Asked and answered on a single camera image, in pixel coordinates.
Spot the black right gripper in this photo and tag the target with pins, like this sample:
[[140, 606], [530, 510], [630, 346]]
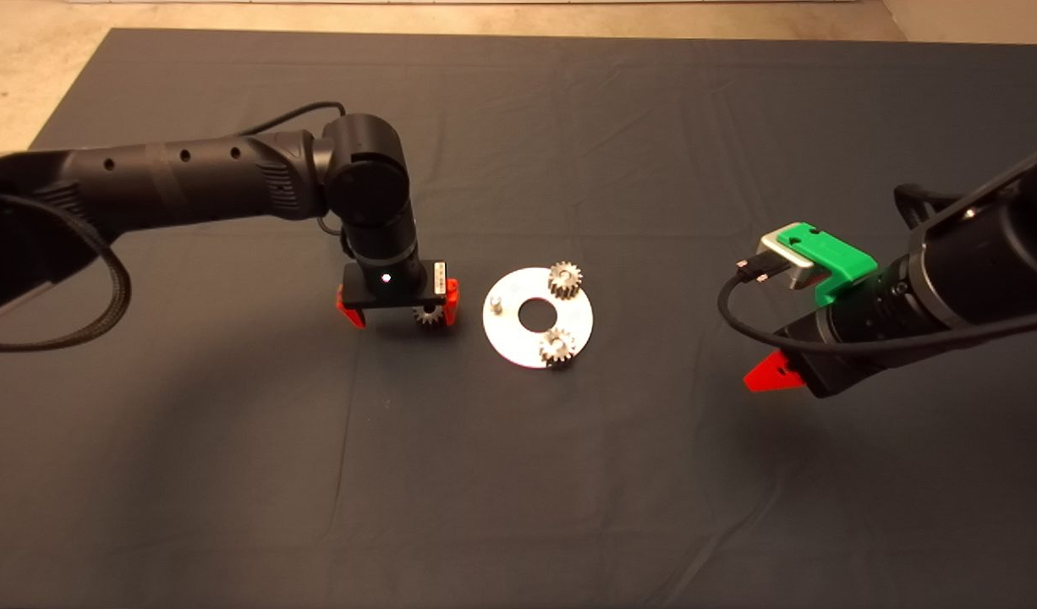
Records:
[[831, 364]]

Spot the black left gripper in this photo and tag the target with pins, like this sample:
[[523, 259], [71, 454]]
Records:
[[396, 283]]

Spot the small steel planetary gear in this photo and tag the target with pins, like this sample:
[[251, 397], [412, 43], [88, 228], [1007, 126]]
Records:
[[430, 316], [558, 347], [565, 279]]

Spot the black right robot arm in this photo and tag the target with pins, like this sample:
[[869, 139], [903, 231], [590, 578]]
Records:
[[984, 262]]

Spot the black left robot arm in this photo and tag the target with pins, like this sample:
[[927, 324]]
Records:
[[189, 186]]

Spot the round metal carrier plate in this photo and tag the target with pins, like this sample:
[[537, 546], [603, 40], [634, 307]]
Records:
[[506, 334]]

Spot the dark table cloth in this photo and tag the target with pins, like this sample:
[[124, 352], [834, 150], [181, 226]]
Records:
[[518, 507]]

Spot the silver right camera box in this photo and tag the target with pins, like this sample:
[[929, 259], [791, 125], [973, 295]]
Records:
[[789, 262]]

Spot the green right camera mount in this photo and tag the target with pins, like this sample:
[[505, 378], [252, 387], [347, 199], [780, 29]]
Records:
[[836, 262]]

